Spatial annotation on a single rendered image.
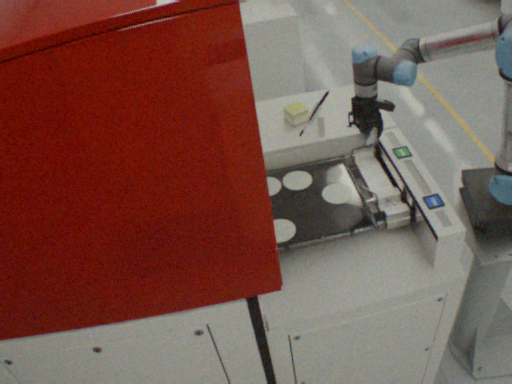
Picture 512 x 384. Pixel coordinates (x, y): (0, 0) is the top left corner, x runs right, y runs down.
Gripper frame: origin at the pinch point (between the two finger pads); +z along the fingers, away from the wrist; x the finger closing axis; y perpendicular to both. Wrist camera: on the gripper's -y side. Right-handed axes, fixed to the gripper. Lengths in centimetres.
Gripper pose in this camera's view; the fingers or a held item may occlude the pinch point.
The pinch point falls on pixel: (372, 142)
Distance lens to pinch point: 168.9
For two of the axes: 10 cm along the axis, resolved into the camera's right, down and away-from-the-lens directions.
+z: 1.5, 7.5, 6.4
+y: -7.8, 4.9, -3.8
